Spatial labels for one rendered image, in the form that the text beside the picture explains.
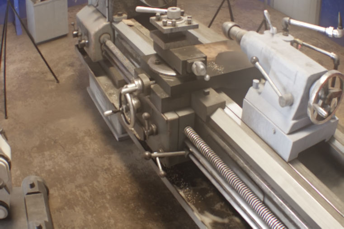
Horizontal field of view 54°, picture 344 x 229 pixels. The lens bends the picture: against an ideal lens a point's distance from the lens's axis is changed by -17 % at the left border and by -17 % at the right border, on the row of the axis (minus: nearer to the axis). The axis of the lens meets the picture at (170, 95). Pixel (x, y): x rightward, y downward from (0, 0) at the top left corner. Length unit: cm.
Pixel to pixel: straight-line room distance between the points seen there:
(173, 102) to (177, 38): 28
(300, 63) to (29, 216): 161
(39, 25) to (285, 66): 352
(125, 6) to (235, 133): 138
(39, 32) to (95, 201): 266
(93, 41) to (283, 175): 174
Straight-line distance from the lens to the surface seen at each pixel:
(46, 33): 461
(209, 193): 190
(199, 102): 168
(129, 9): 266
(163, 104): 170
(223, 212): 181
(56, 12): 457
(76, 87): 359
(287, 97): 139
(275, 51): 150
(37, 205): 219
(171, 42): 172
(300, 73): 139
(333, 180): 161
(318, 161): 168
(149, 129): 182
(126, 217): 231
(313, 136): 149
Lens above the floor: 176
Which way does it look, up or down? 31 degrees down
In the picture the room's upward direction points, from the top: 1 degrees clockwise
